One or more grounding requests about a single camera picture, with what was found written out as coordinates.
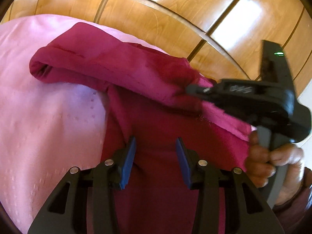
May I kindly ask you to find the dark red garment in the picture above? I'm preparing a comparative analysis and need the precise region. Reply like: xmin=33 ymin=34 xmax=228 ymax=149
xmin=29 ymin=22 xmax=256 ymax=234

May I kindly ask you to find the wooden wardrobe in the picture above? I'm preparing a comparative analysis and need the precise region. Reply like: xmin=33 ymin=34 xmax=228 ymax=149
xmin=0 ymin=0 xmax=312 ymax=103

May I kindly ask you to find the pink bedspread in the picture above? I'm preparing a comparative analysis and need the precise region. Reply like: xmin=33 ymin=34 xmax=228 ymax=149
xmin=0 ymin=15 xmax=171 ymax=232

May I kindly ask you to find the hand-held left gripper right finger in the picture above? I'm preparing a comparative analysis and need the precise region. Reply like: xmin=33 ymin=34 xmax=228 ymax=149
xmin=176 ymin=137 xmax=285 ymax=234

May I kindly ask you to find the person's right forearm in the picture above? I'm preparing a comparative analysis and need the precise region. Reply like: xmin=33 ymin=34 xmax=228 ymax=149
xmin=270 ymin=183 xmax=312 ymax=234

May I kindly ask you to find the person's right hand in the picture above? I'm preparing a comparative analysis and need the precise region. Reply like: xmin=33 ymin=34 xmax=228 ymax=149
xmin=245 ymin=130 xmax=306 ymax=205

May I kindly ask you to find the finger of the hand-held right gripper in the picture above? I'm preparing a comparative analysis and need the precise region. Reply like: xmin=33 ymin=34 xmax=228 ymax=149
xmin=186 ymin=79 xmax=221 ymax=103

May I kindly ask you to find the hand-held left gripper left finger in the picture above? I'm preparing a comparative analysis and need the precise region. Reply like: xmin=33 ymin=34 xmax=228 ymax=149
xmin=27 ymin=136 xmax=136 ymax=234

